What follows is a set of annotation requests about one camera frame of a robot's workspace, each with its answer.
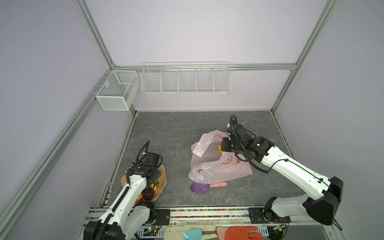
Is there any light blue scoop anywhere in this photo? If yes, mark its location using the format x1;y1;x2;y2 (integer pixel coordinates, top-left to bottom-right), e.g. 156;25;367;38
183;229;203;240

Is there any pink wavy plate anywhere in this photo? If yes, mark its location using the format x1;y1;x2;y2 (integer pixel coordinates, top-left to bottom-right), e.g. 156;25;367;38
121;165;168;204

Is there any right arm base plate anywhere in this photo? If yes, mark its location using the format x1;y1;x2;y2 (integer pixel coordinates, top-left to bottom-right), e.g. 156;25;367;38
248;207;291;224

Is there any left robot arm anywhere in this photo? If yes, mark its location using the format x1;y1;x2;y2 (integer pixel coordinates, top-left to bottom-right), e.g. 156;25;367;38
83;141;163;240

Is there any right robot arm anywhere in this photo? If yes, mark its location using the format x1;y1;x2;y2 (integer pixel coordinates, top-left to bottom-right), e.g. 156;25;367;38
221;115;344;226

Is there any pink plastic bag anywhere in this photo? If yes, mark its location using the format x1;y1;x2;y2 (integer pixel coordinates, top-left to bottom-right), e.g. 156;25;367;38
189;130;253;184

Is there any red orange glove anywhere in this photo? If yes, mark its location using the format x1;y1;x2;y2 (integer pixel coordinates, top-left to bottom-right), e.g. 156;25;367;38
225;227;263;240

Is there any beige cloth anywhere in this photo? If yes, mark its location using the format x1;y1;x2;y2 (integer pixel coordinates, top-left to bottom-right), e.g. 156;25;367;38
164;225;219;240

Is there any small white mesh basket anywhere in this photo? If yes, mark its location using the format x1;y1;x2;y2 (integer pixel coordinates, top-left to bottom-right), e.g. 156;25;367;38
96;70;140;111

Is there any purple scoop with pink handle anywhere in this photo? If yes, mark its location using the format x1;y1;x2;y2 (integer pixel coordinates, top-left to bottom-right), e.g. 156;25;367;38
191;182;228;195

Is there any long white wire basket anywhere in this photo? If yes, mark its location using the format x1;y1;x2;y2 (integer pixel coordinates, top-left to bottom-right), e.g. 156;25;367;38
141;62;232;95

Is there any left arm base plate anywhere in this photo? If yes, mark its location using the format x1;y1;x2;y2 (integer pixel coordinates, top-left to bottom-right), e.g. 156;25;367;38
142;209;171;227

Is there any dark brown round fruit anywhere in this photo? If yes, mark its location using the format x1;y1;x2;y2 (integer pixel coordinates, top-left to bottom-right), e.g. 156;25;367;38
142;188;155;201

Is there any yellow banana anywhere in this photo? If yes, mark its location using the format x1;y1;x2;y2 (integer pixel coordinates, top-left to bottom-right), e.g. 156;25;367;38
218;145;223;155

